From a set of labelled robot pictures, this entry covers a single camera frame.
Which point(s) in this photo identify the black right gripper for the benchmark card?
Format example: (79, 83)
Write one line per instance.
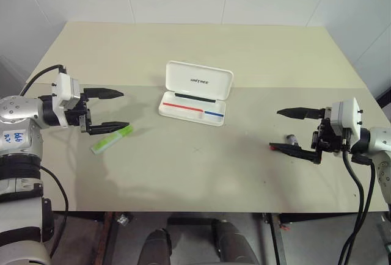
(325, 138)

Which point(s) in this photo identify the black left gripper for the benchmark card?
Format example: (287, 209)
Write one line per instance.
(76, 115)

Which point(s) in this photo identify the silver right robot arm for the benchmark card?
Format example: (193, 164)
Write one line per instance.
(380, 140)

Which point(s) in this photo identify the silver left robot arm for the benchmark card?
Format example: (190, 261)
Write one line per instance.
(18, 109)

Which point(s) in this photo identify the white hinged pencil case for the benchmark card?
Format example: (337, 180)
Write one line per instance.
(198, 80)

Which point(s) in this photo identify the green highlighter pen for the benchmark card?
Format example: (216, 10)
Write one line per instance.
(105, 144)

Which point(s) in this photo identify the dark background object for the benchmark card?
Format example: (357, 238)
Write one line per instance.
(385, 97)

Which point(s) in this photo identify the small crumpled clear wrapper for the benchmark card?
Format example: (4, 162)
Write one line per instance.
(123, 219)

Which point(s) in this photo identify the dark rounded shape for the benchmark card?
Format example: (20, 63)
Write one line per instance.
(233, 243)
(157, 246)

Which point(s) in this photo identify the rusty brown beam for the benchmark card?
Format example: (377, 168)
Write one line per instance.
(102, 240)

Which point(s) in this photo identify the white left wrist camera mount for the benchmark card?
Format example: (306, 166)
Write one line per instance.
(63, 89)

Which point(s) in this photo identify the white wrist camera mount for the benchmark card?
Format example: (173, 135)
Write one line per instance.
(349, 115)
(63, 89)

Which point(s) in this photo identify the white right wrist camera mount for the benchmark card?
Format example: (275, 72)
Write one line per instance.
(349, 115)

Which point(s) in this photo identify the black metal frame bar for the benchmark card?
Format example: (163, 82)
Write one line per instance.
(275, 240)

